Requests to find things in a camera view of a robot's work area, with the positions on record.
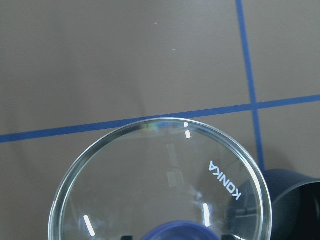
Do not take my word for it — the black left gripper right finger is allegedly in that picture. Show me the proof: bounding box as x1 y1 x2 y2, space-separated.
221 234 234 240

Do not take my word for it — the glass pot lid purple knob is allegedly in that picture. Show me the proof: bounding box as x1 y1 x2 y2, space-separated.
48 118 272 240

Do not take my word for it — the dark saucepan with purple handle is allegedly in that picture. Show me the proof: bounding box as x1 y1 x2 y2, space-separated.
263 169 320 240

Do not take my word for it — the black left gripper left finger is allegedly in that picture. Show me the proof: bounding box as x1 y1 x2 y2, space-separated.
120 235 133 240

